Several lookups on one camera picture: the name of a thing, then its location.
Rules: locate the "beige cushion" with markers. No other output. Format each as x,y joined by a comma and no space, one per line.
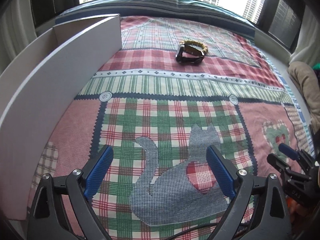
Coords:
305,79

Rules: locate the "white curtain right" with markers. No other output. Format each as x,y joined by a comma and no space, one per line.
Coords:
307,49

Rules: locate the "white curtain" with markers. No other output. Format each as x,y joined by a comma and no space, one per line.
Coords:
17,29
307,49

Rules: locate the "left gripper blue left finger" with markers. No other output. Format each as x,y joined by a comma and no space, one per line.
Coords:
82,185

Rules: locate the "patchwork plaid bed quilt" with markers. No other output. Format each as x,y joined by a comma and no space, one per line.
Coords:
160,116

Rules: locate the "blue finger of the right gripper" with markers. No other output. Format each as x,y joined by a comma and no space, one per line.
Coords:
288,151
282,164

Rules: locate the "white curtain left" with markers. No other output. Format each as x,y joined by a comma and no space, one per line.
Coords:
17,29

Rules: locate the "white cardboard box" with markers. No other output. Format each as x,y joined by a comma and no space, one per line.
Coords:
36,89

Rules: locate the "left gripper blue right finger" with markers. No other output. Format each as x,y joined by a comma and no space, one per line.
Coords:
233,185

